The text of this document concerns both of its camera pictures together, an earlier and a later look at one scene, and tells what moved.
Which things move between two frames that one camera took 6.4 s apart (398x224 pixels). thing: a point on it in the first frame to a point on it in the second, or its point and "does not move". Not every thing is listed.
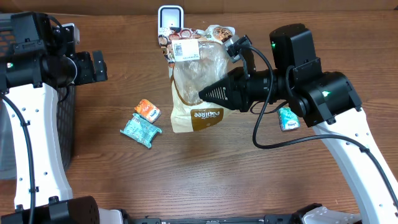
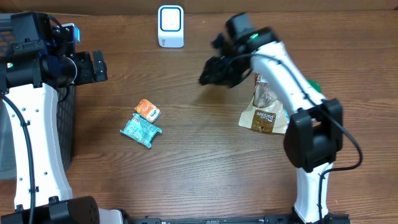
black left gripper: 89,74 does not move
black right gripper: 234,91 to 215,68
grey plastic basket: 66,117 does not move
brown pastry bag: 198,60 to 267,113
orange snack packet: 148,111 does not move
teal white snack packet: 140,129 does not move
